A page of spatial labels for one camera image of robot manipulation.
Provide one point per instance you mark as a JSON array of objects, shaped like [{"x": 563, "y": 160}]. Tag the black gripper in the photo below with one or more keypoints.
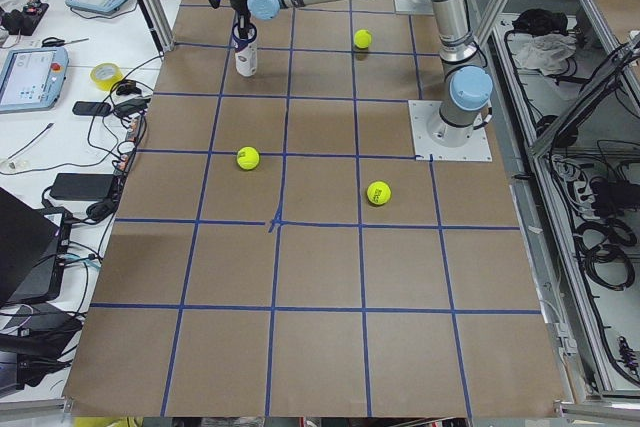
[{"x": 240, "y": 6}]

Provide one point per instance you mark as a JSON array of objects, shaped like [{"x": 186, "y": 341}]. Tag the tennis ball can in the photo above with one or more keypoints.
[{"x": 246, "y": 52}]

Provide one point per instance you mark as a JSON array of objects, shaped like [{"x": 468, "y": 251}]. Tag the tennis ball middle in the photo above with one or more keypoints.
[{"x": 362, "y": 39}]

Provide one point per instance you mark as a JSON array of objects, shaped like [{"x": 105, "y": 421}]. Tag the tennis ball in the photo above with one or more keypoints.
[
  {"x": 362, "y": 39},
  {"x": 247, "y": 158},
  {"x": 378, "y": 193}
]

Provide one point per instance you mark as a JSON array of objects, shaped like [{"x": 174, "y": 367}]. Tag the tennis ball front left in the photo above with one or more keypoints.
[{"x": 247, "y": 158}]

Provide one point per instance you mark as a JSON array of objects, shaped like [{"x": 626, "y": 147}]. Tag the tennis ball front right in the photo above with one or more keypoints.
[{"x": 378, "y": 193}]

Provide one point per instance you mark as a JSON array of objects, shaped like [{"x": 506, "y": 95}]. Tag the yellow tape roll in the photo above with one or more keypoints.
[{"x": 106, "y": 75}]

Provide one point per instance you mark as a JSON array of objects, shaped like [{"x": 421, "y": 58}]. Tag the black smartphone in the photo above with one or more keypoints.
[{"x": 91, "y": 108}]

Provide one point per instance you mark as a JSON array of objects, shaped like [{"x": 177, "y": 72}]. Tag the near teach pendant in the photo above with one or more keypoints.
[{"x": 32, "y": 79}]

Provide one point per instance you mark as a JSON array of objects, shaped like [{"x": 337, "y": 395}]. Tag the brown paper table mat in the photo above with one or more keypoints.
[{"x": 281, "y": 290}]

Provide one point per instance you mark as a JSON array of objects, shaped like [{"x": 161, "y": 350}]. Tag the black power adapter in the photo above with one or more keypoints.
[{"x": 82, "y": 186}]

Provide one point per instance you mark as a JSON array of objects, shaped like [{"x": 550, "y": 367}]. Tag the white cloth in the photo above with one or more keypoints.
[{"x": 548, "y": 53}]

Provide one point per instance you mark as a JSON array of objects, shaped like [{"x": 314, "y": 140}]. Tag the black laptop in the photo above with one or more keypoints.
[{"x": 33, "y": 242}]

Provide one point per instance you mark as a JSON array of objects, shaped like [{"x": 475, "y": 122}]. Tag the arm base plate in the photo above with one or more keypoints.
[
  {"x": 434, "y": 140},
  {"x": 414, "y": 7}
]

